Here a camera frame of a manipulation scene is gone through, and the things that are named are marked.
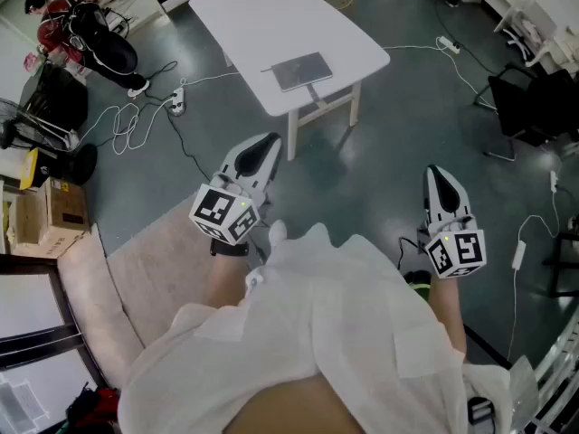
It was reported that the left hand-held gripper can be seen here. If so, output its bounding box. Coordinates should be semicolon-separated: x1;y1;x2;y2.
188;133;282;246

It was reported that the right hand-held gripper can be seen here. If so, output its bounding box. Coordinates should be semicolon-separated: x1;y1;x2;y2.
418;165;488;280

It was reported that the person's right forearm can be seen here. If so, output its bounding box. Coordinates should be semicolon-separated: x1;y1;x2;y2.
427;274;468;365

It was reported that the person's left forearm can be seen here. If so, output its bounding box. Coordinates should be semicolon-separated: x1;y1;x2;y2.
205;251;252;309

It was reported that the person's black green shoe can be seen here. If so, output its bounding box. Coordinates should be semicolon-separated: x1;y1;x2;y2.
403;269;431;300

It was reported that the black mesh chair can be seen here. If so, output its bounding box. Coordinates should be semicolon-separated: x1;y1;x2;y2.
473;62;579;163

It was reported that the beige sofa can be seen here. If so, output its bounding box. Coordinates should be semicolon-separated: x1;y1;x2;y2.
56;192;272;392

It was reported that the white table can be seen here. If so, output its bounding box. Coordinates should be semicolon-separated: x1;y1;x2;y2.
187;0;392;162

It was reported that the person's white garment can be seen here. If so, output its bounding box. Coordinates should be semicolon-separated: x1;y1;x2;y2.
117;218;513;434

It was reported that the white swivel chair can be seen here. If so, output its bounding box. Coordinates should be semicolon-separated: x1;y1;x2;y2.
500;19;542;63

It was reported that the cluttered white shelf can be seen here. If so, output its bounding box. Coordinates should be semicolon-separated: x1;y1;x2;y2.
67;0;168;35

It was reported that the metal rack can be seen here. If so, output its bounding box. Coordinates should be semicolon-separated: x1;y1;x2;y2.
515;307;579;434

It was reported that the cardboard box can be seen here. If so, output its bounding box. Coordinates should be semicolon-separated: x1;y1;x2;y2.
6;176;91;259

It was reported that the yellow box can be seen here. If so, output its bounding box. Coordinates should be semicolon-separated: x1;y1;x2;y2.
18;147;53;192

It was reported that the person's bare torso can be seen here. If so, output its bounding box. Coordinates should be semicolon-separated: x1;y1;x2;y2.
224;374;365;434

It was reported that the red black bag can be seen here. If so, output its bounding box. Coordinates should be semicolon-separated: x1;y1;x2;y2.
65;381;122;434

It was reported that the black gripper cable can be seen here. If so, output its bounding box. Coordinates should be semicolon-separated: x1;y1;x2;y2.
396;236;429;271

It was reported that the black wrist strap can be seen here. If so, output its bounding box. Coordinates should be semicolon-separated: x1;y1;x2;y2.
209;238;251;258

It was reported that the white cable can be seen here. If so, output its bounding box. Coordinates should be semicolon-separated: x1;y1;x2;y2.
506;214;562;362
79;71;242;156
383;42;498;113

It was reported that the black frame table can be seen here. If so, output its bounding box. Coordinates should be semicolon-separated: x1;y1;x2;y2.
542;231;579;298

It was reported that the black strap buckle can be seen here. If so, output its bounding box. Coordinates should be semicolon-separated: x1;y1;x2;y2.
467;395;497;427

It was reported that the black frame glass panel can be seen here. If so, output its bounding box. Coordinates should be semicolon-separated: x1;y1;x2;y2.
0;253;114;434

